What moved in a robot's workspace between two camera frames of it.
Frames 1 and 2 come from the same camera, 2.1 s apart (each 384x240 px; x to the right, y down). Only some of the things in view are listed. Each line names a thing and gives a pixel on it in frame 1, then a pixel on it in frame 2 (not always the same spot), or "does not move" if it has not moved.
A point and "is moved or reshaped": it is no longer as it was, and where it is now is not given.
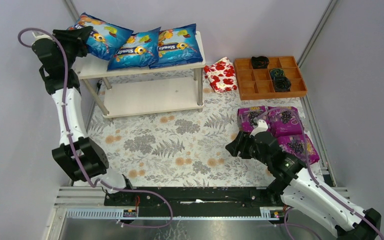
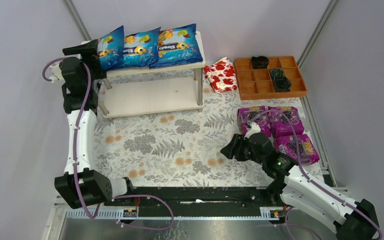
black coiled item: [260, 62] does not move
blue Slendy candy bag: [105, 38] is moved or reshaped
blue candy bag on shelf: [178, 46] does not move
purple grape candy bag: [248, 118] does not move
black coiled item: [282, 84] does not move
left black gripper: [78, 40] → [88, 52]
